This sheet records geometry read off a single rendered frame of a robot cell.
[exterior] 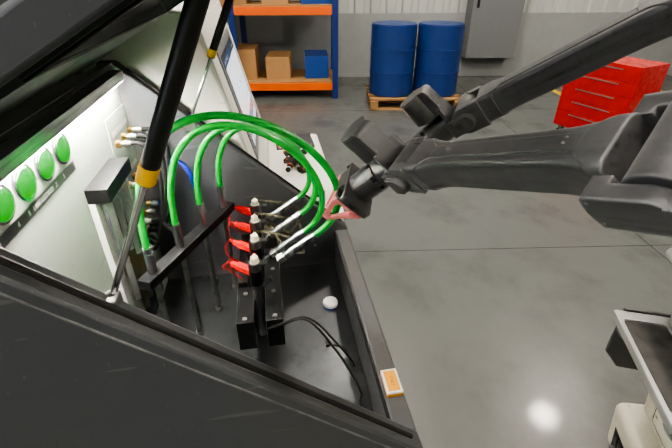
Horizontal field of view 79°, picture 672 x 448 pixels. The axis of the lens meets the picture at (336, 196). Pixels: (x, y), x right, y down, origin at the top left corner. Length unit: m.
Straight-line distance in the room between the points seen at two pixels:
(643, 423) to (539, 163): 0.83
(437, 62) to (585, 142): 5.20
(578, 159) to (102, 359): 0.51
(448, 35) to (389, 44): 0.72
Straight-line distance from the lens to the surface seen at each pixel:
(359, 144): 0.68
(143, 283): 0.90
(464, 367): 2.16
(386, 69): 5.49
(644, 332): 0.99
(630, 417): 1.17
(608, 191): 0.36
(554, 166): 0.41
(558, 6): 8.13
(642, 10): 0.80
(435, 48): 5.55
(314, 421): 0.65
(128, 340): 0.52
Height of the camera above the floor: 1.63
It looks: 29 degrees down
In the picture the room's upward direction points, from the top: straight up
